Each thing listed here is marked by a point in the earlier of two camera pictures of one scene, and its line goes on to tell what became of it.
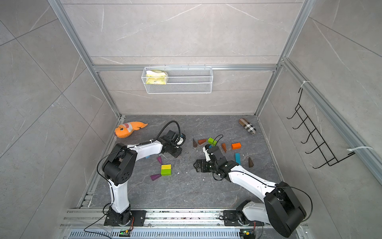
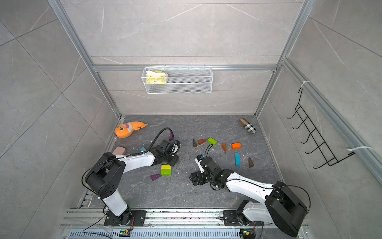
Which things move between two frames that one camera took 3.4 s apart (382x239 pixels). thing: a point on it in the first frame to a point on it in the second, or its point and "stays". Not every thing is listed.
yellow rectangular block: x=166 y=167 stays
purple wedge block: x=155 y=177 stays
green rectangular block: x=166 y=172 stays
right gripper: x=199 y=165 to x=198 y=174
